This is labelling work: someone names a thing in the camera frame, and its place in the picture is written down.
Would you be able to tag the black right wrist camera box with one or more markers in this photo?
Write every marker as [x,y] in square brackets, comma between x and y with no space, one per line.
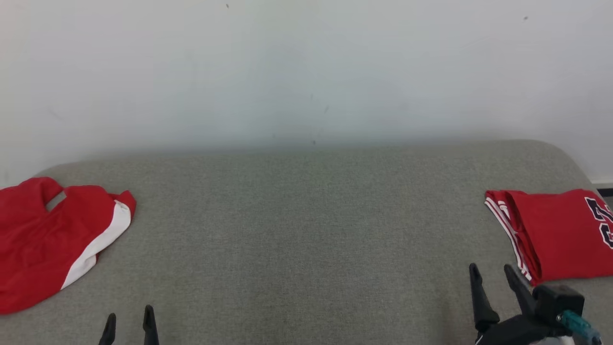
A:
[555,299]

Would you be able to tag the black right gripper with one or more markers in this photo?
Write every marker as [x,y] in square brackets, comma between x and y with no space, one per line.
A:
[515,333]

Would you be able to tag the red garment white side stripe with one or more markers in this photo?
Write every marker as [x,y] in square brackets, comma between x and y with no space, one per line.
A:
[43,244]

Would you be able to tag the red jersey white sleeves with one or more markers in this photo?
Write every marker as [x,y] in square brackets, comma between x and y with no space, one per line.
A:
[550,230]

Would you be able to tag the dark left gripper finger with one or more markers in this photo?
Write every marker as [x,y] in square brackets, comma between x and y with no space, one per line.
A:
[150,330]
[108,333]

